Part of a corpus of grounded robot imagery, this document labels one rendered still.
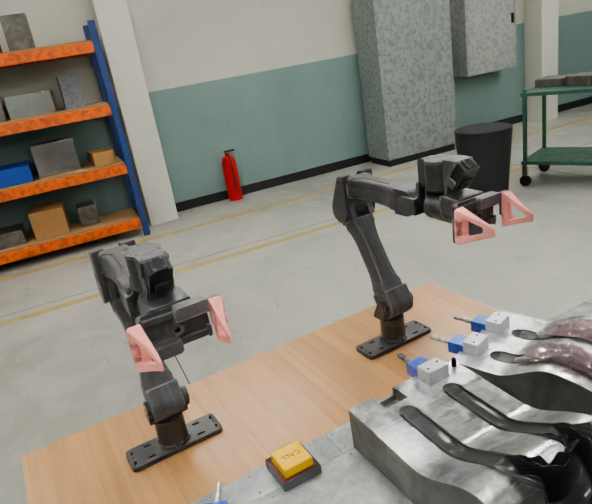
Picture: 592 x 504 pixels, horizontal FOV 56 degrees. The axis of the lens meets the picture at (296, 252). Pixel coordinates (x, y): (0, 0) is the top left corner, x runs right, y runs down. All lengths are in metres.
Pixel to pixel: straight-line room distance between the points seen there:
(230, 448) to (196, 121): 5.30
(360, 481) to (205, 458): 0.33
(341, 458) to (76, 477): 0.55
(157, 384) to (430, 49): 6.15
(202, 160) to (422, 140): 2.62
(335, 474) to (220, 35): 5.64
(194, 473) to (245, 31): 5.66
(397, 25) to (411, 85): 0.67
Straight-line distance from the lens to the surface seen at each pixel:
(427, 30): 6.96
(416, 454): 1.02
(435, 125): 7.07
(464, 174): 1.08
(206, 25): 6.36
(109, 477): 1.28
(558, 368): 1.21
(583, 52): 9.49
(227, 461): 1.21
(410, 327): 1.53
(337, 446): 1.18
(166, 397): 1.18
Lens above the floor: 1.56
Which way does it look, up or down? 20 degrees down
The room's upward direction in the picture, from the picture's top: 10 degrees counter-clockwise
